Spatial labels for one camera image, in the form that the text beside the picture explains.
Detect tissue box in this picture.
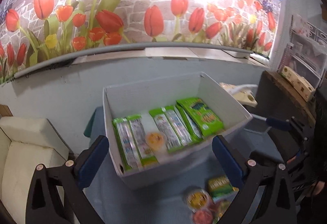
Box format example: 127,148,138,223
219,82,258,107

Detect jelly cup in box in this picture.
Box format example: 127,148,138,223
145,132,167,155

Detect tulip wall poster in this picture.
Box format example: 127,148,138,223
1,0,281,83

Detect pink jelly cup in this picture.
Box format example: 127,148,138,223
192,209,213,224

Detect wire storage rack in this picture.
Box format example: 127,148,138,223
278,14,326,88

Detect green snack pack in box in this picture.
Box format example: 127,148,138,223
176,97,224,137

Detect yellow jelly cup cartoon lid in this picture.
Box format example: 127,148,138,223
185,189,212,212

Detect cream white sofa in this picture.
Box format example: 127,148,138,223
1,117,69,223

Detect green snack packet front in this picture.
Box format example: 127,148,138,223
207,175,239,201

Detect wooden block toy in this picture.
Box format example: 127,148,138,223
280,66,315,102

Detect wooden side shelf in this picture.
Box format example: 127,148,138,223
262,70,315,125

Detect white storage box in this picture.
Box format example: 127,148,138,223
103,72,252,189

